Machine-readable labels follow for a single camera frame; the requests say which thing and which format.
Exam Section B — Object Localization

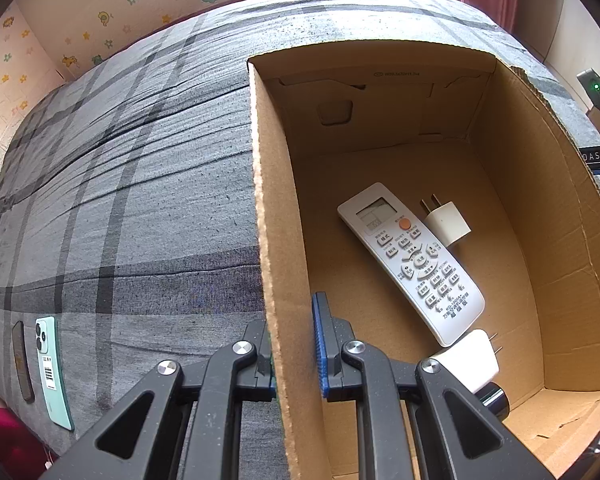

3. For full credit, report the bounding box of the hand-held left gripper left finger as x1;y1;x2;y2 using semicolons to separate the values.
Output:
42;319;276;480

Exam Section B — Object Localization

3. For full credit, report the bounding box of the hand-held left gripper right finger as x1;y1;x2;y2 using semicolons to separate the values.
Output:
311;291;556;480

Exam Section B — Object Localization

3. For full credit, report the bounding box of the white remote control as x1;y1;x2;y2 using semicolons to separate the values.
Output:
337;182;486;348

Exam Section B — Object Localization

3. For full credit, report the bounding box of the large white power adapter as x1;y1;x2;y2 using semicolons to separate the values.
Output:
430;329;503;396

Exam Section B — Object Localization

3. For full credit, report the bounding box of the cardboard box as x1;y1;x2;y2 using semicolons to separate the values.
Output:
246;42;600;480

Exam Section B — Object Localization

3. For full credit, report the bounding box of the small white charger plug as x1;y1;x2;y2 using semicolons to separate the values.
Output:
419;194;472;247

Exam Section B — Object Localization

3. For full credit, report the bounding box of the small black jar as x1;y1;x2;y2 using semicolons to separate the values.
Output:
480;381;510;418

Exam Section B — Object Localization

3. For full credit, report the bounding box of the beige wardrobe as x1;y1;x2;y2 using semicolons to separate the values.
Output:
512;0;600;111

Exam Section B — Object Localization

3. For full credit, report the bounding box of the mint green smartphone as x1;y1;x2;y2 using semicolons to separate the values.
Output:
35;316;75;432

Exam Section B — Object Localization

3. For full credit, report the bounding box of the grey plaid bedsheet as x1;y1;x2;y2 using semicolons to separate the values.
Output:
0;0;596;480

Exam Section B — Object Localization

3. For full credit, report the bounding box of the dark smartphone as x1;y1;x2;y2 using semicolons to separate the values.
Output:
11;321;35;403

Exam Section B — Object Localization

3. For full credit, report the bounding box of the red mattress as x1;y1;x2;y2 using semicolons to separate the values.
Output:
0;379;58;480

